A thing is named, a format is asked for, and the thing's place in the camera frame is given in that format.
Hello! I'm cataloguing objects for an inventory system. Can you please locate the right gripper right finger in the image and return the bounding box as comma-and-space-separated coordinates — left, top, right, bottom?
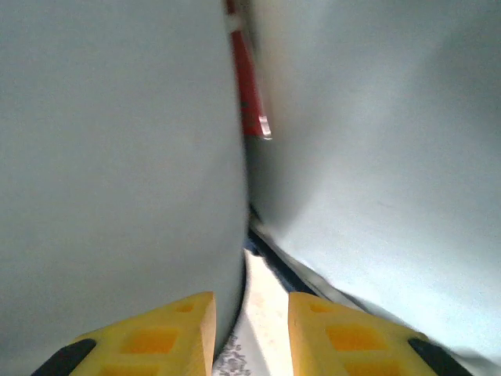
288, 291, 470, 376

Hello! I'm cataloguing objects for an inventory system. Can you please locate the red book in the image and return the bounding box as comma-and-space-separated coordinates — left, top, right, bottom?
225, 0, 274, 141

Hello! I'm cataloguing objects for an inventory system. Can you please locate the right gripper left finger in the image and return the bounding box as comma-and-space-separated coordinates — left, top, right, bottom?
31, 291, 217, 376

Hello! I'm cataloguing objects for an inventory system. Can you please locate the navy blue backpack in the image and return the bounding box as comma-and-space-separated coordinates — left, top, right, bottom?
0, 0, 501, 376

